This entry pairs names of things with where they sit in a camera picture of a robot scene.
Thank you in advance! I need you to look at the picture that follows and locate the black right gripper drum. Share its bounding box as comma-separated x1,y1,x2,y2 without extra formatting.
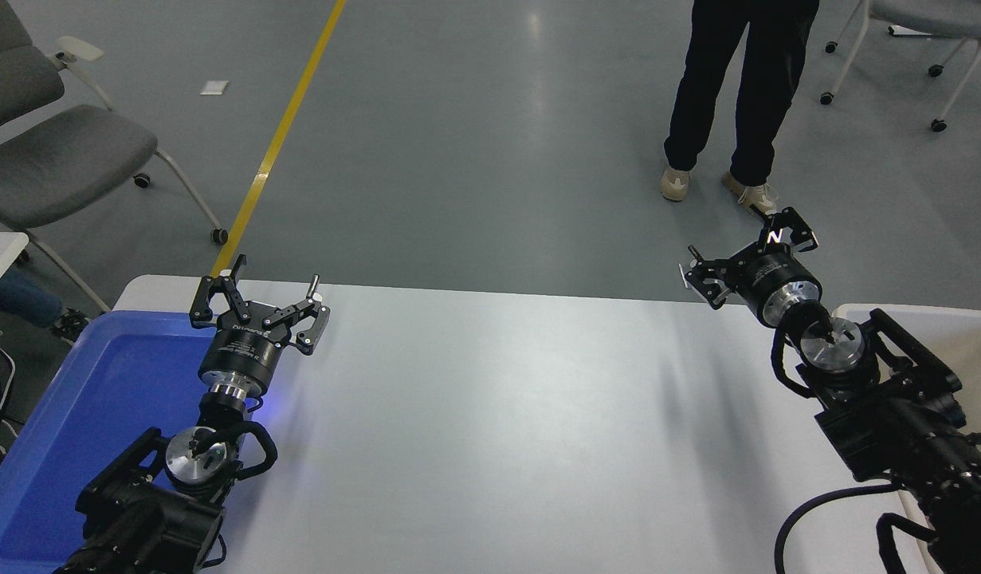
728,242,818,316

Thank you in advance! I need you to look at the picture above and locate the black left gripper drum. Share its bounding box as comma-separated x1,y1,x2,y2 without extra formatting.
198,321,289,395

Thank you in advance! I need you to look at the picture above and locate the blue plastic tray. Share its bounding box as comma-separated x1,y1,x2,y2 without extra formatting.
0,311,256,574

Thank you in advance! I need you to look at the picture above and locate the standing person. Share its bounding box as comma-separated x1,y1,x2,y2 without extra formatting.
659,0,821,218

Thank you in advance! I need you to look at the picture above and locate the large pale bin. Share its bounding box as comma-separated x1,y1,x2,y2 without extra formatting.
833,303,981,574

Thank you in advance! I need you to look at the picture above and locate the seated person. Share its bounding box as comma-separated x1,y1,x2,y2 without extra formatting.
0,265,90,345

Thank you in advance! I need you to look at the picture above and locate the grey padded office chair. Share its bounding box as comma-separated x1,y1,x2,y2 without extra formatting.
0,0,230,314

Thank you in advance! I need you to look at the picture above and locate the white-framed grey chair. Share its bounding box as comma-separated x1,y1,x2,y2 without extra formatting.
818,0,981,133

